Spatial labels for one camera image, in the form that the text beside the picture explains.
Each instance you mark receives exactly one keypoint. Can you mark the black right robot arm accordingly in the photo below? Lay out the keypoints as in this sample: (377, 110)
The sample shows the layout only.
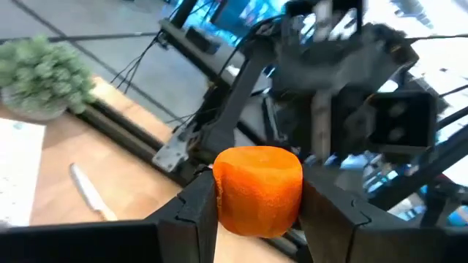
(234, 106)

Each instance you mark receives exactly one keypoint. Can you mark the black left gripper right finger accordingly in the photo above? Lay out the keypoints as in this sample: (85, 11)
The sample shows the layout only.
(336, 233)

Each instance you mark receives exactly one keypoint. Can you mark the silver metal bracket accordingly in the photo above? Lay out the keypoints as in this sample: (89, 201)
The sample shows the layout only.
(172, 149)

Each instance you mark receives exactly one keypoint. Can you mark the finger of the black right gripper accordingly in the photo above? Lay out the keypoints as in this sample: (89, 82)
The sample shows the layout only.
(321, 126)
(347, 126)

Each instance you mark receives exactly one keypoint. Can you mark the white perforated metal shelf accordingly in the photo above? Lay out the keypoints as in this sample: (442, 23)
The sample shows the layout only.
(18, 171)

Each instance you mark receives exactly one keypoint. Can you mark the small pale yellow object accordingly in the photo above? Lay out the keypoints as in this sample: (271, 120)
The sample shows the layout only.
(87, 191)

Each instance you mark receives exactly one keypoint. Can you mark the orange fruit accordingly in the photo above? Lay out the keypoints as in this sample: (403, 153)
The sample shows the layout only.
(257, 190)

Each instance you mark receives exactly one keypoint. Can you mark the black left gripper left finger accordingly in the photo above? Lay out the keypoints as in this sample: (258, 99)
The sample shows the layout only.
(183, 233)

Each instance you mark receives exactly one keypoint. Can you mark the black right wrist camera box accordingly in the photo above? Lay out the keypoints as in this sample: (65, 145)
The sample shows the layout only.
(402, 122)

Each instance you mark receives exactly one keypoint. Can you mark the green potted plant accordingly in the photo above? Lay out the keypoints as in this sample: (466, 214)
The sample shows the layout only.
(40, 78)

